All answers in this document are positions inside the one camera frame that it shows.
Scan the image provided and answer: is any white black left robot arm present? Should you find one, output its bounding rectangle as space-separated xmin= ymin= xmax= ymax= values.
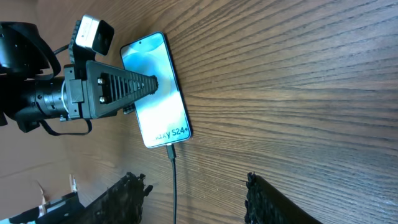
xmin=1 ymin=15 xmax=159 ymax=136

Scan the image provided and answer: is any Samsung Galaxy smartphone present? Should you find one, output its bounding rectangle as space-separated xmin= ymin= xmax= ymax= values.
xmin=119 ymin=31 xmax=193 ymax=149

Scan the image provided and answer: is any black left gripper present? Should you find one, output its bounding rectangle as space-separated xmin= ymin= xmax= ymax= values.
xmin=63 ymin=60 xmax=159 ymax=121

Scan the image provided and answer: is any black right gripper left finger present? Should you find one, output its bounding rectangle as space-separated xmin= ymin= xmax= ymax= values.
xmin=65 ymin=172 xmax=153 ymax=224

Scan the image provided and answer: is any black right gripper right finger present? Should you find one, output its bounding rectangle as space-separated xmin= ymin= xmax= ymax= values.
xmin=244 ymin=172 xmax=321 ymax=224

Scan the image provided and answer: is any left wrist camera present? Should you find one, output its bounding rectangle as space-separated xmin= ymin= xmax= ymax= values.
xmin=68 ymin=14 xmax=114 ymax=64

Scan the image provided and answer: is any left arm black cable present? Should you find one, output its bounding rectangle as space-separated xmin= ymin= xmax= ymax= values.
xmin=9 ymin=23 xmax=93 ymax=137

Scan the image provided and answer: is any black USB charging cable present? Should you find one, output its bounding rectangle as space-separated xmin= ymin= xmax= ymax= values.
xmin=165 ymin=144 xmax=178 ymax=224

